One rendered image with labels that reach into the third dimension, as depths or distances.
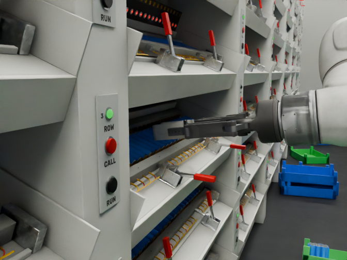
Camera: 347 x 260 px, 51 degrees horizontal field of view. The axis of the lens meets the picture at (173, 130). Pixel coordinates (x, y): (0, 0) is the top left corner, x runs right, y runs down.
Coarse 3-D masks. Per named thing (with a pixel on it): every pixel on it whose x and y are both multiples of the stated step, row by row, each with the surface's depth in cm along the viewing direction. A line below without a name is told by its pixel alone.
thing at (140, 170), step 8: (176, 144) 73; (184, 144) 75; (192, 144) 79; (200, 144) 83; (160, 152) 66; (168, 152) 67; (176, 152) 70; (184, 152) 74; (144, 160) 60; (152, 160) 61; (160, 160) 62; (168, 160) 67; (176, 160) 68; (136, 168) 56; (144, 168) 57; (152, 168) 60; (136, 176) 55; (144, 176) 57; (144, 184) 55
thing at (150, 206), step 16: (144, 112) 83; (192, 112) 103; (208, 112) 101; (192, 160) 75; (208, 160) 78; (224, 160) 96; (144, 192) 55; (160, 192) 57; (176, 192) 59; (144, 208) 50; (160, 208) 53; (144, 224) 48
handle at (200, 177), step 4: (176, 168) 60; (176, 172) 61; (180, 172) 61; (184, 176) 60; (188, 176) 59; (192, 176) 59; (196, 176) 59; (200, 176) 59; (204, 176) 58; (208, 176) 58; (212, 176) 58; (200, 180) 59; (204, 180) 58; (208, 180) 58; (212, 180) 58
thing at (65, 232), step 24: (0, 168) 37; (0, 192) 38; (24, 192) 37; (0, 216) 35; (24, 216) 35; (48, 216) 36; (72, 216) 35; (0, 240) 34; (24, 240) 35; (48, 240) 36; (72, 240) 35; (96, 240) 34
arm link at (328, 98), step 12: (336, 72) 59; (324, 84) 60; (336, 84) 56; (324, 96) 56; (336, 96) 54; (324, 108) 55; (336, 108) 54; (324, 120) 55; (336, 120) 54; (324, 132) 55; (336, 132) 54; (336, 144) 57
